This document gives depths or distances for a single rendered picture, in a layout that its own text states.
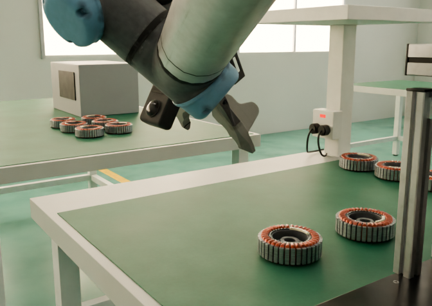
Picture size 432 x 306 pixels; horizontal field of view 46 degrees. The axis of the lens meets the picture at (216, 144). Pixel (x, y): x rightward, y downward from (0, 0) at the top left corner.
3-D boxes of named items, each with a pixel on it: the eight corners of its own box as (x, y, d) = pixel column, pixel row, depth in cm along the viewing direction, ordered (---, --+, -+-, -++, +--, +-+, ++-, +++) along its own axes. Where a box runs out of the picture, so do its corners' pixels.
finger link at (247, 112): (282, 127, 73) (240, 79, 72) (256, 153, 70) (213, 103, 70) (272, 132, 76) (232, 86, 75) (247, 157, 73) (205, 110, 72)
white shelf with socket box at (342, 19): (339, 190, 128) (348, 4, 119) (249, 162, 158) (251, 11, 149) (421, 170, 147) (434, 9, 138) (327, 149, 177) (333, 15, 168)
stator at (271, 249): (298, 274, 81) (299, 252, 81) (244, 254, 89) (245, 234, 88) (333, 252, 90) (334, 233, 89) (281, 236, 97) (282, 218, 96)
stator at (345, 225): (325, 234, 98) (326, 216, 97) (348, 219, 107) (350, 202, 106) (382, 249, 91) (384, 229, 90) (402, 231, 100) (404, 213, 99)
